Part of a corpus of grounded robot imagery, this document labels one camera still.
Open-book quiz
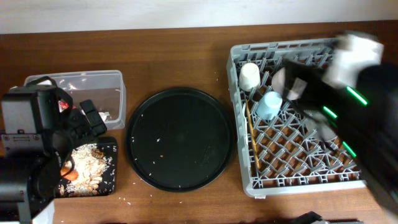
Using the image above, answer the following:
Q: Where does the red snack wrapper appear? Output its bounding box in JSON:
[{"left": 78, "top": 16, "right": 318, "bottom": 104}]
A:
[{"left": 58, "top": 100, "right": 70, "bottom": 112}]

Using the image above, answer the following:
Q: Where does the clear plastic waste bin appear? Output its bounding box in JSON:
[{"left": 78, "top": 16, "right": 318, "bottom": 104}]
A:
[{"left": 23, "top": 69, "right": 127, "bottom": 131}]

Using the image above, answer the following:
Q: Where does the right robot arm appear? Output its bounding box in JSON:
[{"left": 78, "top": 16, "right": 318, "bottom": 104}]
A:
[{"left": 282, "top": 31, "right": 397, "bottom": 215}]

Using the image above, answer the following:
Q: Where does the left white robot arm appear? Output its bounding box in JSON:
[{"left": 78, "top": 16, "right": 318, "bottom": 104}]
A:
[{"left": 1, "top": 100, "right": 107, "bottom": 223}]

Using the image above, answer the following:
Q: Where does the grey round plate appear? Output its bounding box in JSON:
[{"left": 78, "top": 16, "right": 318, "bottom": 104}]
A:
[{"left": 305, "top": 110, "right": 336, "bottom": 141}]

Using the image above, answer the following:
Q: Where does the grey dishwasher rack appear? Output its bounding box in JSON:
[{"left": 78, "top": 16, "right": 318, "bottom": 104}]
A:
[{"left": 226, "top": 38, "right": 368, "bottom": 198}]

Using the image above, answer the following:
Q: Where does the cream white cup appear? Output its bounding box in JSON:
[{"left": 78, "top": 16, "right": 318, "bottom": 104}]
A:
[{"left": 238, "top": 62, "right": 261, "bottom": 91}]

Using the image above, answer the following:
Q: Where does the wooden chopstick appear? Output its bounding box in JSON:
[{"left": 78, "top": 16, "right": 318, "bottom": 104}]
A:
[{"left": 245, "top": 99, "right": 261, "bottom": 171}]

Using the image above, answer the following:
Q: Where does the orange carrot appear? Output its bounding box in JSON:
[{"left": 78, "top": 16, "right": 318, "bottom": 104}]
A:
[{"left": 60, "top": 168, "right": 78, "bottom": 181}]

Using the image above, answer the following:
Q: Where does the food leftovers pile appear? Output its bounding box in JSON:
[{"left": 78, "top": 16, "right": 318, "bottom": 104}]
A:
[{"left": 58, "top": 142, "right": 118, "bottom": 196}]

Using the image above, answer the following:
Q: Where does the black rectangular tray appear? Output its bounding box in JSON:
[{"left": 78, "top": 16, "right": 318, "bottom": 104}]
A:
[{"left": 54, "top": 136, "right": 119, "bottom": 198}]

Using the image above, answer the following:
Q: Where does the white tissue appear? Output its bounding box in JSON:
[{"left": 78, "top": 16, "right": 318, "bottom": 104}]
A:
[{"left": 99, "top": 112, "right": 111, "bottom": 122}]

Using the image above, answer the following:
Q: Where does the light blue cup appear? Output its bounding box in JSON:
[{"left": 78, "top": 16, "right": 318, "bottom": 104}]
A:
[{"left": 256, "top": 91, "right": 282, "bottom": 121}]

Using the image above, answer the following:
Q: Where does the round black tray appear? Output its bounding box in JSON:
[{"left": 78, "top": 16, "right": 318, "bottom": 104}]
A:
[{"left": 125, "top": 87, "right": 236, "bottom": 192}]

